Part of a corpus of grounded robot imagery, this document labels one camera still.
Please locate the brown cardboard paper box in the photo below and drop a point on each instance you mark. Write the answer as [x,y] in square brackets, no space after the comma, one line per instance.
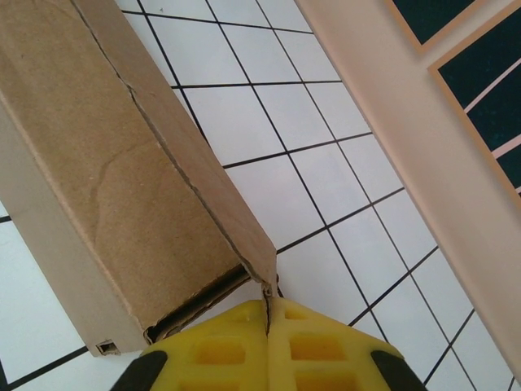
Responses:
[102,142]

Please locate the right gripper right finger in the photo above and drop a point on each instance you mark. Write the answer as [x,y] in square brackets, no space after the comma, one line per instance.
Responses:
[354,346]

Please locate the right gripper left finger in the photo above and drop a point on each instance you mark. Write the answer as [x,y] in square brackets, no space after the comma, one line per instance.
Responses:
[175,346]

